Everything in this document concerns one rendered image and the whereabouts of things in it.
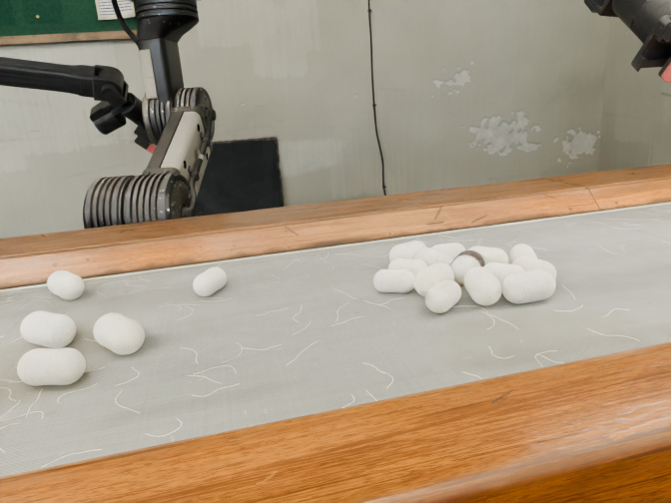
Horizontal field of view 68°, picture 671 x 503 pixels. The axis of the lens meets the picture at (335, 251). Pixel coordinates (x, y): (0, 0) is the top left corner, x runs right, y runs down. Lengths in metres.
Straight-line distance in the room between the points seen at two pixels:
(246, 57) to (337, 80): 0.42
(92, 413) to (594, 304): 0.30
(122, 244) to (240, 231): 0.11
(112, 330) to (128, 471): 0.14
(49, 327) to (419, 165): 2.30
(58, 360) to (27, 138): 2.33
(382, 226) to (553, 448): 0.37
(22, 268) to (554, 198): 0.54
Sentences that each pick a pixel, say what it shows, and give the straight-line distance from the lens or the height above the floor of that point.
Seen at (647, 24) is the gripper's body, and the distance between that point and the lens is 0.77.
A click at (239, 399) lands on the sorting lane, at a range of 0.26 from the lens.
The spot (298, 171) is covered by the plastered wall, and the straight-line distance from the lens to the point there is 2.43.
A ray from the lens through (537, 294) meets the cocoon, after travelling 0.35.
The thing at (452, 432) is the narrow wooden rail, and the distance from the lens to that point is 0.19.
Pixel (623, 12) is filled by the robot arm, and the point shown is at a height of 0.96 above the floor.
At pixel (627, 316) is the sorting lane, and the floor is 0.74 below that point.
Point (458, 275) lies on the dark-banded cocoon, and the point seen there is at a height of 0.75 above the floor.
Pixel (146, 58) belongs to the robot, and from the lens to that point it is 1.03.
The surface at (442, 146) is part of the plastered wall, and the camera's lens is 2.57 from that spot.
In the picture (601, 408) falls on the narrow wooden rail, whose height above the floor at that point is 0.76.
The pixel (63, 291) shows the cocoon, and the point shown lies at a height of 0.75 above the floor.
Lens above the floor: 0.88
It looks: 16 degrees down
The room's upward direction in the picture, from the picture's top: 4 degrees counter-clockwise
